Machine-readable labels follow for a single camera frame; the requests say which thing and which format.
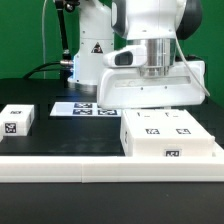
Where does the white base marker plate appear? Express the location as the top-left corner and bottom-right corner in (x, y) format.
(50, 102), (121, 117)

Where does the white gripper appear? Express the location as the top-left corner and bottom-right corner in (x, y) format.
(97, 61), (205, 109)

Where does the white cabinet top block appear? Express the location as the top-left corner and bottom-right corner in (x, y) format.
(0, 104), (35, 136)

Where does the white cabinet door panel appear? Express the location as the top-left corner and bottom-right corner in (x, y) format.
(121, 110), (171, 138)
(162, 110), (207, 137)

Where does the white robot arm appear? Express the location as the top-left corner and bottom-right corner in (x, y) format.
(69, 0), (207, 109)

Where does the white L-shaped obstacle frame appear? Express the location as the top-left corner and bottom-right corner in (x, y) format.
(0, 145), (224, 183)

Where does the black cable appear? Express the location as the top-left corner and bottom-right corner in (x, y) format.
(22, 61), (69, 80)

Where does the white cabinet body box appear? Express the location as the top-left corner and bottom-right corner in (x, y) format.
(120, 109), (215, 157)

